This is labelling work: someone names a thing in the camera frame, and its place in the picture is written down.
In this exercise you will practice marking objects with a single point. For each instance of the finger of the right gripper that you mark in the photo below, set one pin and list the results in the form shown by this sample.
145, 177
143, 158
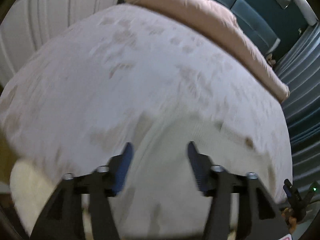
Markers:
311, 192
292, 193

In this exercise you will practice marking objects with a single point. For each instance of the white panelled wardrobe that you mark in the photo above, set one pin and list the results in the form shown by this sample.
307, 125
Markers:
31, 23

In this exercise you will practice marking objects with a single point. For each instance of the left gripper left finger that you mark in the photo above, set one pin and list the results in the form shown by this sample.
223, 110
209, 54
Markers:
62, 217

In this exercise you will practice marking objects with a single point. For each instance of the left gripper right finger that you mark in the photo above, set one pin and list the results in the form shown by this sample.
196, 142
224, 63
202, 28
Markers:
257, 214

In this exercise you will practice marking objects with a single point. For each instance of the beige knit sweater black hearts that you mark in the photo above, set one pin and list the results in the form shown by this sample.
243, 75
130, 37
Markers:
162, 199

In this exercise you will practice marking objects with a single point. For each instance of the cream fluffy rug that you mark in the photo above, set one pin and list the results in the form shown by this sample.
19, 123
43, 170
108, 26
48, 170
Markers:
30, 189

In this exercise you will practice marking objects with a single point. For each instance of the grey-blue pleated curtain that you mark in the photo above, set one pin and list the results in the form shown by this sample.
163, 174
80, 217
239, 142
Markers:
299, 69

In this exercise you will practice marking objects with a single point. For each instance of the small plush toys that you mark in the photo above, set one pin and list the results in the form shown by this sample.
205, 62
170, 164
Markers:
270, 60

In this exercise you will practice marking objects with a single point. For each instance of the teal upholstered headboard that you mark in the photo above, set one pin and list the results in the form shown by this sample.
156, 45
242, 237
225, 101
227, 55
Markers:
273, 29

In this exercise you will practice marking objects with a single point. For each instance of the pink rolled duvet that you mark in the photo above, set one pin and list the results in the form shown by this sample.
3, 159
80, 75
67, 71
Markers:
219, 24

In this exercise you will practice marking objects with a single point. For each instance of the pink floral bed blanket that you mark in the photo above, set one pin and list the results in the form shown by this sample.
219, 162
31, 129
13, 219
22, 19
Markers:
124, 75

